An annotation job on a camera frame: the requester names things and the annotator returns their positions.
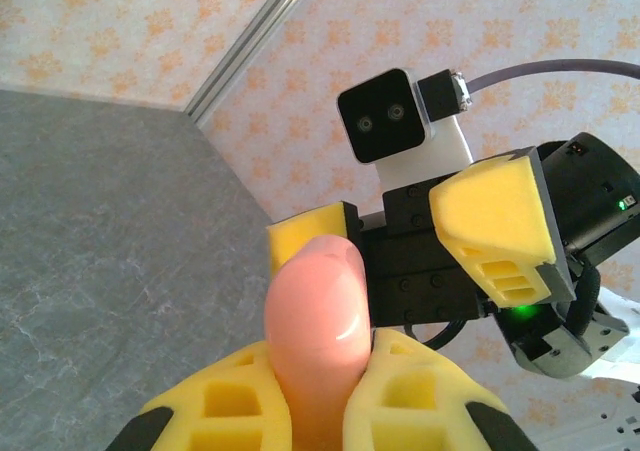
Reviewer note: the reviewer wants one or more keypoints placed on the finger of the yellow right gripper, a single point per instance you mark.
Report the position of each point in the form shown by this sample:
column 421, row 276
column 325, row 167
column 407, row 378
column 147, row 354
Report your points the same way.
column 305, row 226
column 495, row 216

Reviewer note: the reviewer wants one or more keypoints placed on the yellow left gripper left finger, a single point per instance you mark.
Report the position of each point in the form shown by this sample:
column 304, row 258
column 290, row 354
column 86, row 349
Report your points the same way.
column 230, row 401

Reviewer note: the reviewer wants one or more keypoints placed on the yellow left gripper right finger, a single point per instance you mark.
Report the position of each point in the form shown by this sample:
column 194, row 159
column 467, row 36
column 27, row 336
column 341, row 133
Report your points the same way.
column 415, row 401

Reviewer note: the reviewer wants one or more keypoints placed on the pink earbud charging case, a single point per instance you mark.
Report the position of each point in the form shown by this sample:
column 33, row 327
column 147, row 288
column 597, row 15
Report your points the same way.
column 320, row 311

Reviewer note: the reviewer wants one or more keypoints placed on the white right camera bracket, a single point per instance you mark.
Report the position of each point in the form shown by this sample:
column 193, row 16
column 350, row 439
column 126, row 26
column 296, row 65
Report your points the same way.
column 440, row 146

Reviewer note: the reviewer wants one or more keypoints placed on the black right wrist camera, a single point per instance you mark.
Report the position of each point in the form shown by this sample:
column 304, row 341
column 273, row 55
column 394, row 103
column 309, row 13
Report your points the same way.
column 382, row 118

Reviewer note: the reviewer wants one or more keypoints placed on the aluminium frame post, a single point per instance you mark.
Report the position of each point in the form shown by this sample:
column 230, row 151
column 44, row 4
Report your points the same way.
column 250, row 46

